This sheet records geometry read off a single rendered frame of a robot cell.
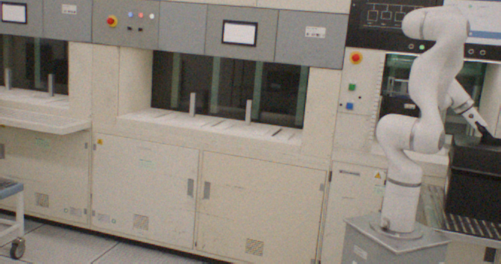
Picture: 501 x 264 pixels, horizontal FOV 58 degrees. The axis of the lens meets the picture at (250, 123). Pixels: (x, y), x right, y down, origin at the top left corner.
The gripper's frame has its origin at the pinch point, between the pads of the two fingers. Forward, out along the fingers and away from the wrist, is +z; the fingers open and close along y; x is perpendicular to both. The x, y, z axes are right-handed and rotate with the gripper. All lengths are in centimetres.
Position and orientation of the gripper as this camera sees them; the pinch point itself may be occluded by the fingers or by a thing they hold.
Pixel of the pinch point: (489, 138)
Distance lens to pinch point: 215.0
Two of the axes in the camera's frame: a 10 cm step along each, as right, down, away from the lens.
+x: -7.2, 5.8, 3.9
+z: 5.9, 8.0, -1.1
